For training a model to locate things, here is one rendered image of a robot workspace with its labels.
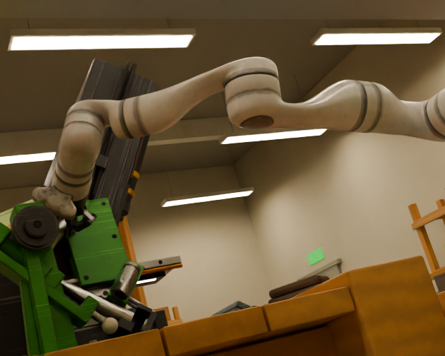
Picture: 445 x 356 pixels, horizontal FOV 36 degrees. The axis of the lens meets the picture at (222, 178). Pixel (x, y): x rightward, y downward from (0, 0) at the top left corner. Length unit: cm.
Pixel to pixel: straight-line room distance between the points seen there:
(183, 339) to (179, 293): 1040
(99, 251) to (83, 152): 35
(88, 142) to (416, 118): 61
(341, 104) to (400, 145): 769
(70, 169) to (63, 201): 8
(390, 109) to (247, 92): 28
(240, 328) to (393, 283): 25
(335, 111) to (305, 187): 942
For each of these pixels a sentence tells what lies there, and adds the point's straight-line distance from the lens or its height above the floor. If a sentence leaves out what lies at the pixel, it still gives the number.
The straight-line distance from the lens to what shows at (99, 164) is 159.
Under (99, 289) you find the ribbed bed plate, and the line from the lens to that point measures 148.
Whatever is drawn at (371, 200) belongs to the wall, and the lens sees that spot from 939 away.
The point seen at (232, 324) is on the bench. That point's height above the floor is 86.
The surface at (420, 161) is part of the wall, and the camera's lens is 862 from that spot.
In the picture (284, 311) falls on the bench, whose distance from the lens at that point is 90.
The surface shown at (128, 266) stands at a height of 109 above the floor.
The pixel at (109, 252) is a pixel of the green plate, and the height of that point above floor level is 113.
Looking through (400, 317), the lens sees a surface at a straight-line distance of 99.
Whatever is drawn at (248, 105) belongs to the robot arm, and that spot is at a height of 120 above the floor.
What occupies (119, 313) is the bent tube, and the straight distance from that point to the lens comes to 140.
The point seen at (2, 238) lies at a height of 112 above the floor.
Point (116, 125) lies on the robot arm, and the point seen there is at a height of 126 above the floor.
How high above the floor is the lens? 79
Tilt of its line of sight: 17 degrees up
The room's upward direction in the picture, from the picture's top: 16 degrees counter-clockwise
